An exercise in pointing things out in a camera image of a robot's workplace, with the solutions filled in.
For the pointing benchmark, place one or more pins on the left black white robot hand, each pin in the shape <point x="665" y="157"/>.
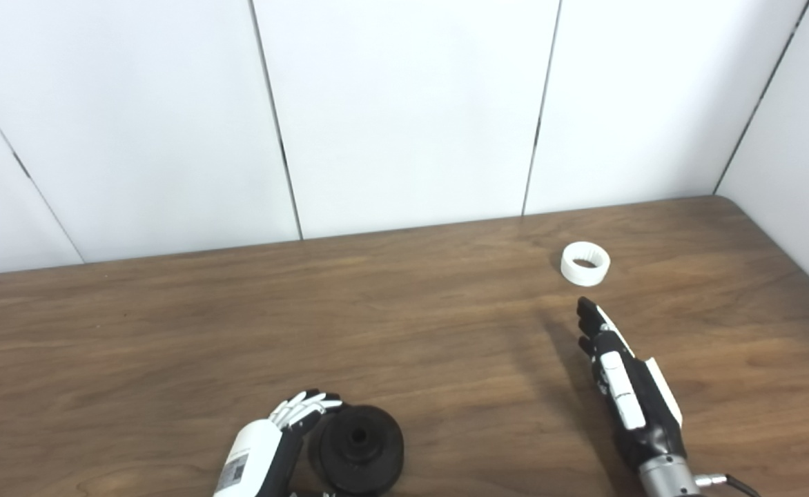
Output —
<point x="252" y="449"/>

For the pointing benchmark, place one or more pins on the round black stepped part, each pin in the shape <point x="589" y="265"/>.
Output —
<point x="370" y="455"/>

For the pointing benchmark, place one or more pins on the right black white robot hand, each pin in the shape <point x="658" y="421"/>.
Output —
<point x="625" y="393"/>

